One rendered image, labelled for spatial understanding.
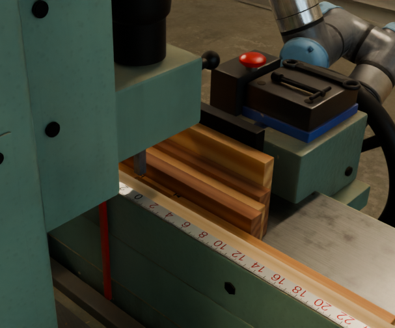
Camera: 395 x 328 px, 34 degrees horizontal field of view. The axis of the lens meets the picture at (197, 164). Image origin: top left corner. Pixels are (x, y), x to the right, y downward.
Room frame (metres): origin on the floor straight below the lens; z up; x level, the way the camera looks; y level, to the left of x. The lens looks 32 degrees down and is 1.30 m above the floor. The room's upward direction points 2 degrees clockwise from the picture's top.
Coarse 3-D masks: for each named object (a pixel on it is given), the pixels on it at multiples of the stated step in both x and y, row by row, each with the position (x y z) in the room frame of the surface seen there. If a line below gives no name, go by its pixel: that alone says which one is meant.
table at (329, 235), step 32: (352, 192) 0.64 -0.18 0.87; (64, 224) 0.56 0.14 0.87; (96, 224) 0.52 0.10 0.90; (288, 224) 0.53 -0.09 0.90; (320, 224) 0.53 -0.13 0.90; (352, 224) 0.53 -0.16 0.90; (384, 224) 0.54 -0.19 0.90; (96, 256) 0.52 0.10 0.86; (128, 256) 0.49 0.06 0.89; (320, 256) 0.48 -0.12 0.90; (352, 256) 0.48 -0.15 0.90; (384, 256) 0.48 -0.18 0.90; (128, 288) 0.49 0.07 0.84; (160, 288) 0.46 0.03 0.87; (192, 288) 0.43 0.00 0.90; (352, 288) 0.44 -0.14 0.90; (384, 288) 0.44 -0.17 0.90; (192, 320) 0.43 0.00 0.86; (224, 320) 0.41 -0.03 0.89
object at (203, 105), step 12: (204, 108) 0.60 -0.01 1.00; (216, 108) 0.60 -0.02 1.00; (204, 120) 0.59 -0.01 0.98; (216, 120) 0.58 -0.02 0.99; (228, 120) 0.57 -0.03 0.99; (240, 120) 0.57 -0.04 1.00; (228, 132) 0.57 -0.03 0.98; (240, 132) 0.56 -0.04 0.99; (252, 132) 0.55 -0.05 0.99; (264, 132) 0.56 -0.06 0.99; (252, 144) 0.55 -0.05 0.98
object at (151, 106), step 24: (168, 48) 0.57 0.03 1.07; (120, 72) 0.51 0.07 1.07; (144, 72) 0.52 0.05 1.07; (168, 72) 0.52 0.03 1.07; (192, 72) 0.54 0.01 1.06; (120, 96) 0.48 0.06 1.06; (144, 96) 0.50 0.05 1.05; (168, 96) 0.52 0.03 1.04; (192, 96) 0.55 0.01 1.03; (120, 120) 0.48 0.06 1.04; (144, 120) 0.50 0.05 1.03; (168, 120) 0.52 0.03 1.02; (192, 120) 0.55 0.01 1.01; (120, 144) 0.48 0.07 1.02; (144, 144) 0.50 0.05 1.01
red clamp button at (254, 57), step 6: (246, 54) 0.67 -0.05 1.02; (252, 54) 0.67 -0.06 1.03; (258, 54) 0.67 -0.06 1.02; (240, 60) 0.66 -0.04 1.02; (246, 60) 0.66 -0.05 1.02; (252, 60) 0.66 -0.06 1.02; (258, 60) 0.66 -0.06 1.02; (264, 60) 0.66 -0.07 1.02; (246, 66) 0.66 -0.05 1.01; (252, 66) 0.66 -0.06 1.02; (258, 66) 0.66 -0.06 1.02
